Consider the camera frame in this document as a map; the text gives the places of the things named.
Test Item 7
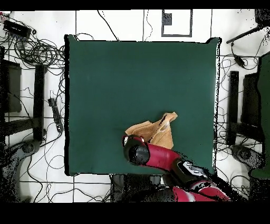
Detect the orange-tan terry towel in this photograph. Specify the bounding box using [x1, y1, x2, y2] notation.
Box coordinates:
[124, 111, 178, 150]

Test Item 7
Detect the dark flat panel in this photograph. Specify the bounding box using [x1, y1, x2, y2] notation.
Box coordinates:
[0, 59, 22, 114]
[240, 71, 260, 128]

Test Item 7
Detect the dark green table cloth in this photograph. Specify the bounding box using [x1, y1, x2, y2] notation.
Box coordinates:
[64, 34, 221, 177]

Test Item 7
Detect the black power strip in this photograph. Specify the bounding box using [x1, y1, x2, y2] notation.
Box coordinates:
[47, 97, 64, 134]

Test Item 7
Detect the black upright bar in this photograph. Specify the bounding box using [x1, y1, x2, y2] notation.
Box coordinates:
[33, 63, 46, 142]
[226, 70, 240, 146]

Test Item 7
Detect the dark grey square box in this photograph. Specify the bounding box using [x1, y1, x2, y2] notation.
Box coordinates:
[161, 12, 173, 26]

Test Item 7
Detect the black stand base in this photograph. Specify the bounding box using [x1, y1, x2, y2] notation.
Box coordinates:
[229, 144, 267, 170]
[0, 139, 44, 203]

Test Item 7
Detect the black power adapter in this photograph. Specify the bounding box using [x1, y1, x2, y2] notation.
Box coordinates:
[233, 54, 246, 69]

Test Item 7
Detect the dark green fabric sheet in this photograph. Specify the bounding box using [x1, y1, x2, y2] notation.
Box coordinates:
[250, 51, 270, 180]

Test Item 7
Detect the black tripod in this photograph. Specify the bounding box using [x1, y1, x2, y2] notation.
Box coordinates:
[226, 8, 270, 44]

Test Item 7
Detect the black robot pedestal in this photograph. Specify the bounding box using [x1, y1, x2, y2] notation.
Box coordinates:
[109, 173, 169, 203]

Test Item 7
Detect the tangled black cable bundle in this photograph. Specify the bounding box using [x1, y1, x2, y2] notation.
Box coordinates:
[12, 34, 66, 69]

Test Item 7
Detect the black switch box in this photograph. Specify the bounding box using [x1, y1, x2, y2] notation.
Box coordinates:
[3, 19, 32, 39]

